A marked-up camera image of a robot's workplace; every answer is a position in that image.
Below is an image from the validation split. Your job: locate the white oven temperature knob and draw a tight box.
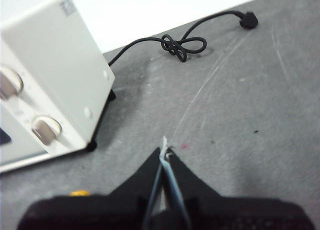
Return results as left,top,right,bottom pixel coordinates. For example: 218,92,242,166
0,66,25,101

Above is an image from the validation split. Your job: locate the black oven power cable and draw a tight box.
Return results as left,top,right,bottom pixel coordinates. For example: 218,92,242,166
107,9,260,66

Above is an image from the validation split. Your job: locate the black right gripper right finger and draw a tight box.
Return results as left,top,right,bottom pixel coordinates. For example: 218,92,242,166
165,152,316,230

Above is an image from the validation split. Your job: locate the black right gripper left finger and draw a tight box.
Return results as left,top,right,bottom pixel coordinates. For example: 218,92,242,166
17,146,163,230

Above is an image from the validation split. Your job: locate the white Toshiba toaster oven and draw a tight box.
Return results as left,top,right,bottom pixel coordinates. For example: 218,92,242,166
0,0,118,175

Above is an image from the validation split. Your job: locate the white oven timer knob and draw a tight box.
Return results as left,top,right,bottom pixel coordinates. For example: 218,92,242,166
30,114,63,146

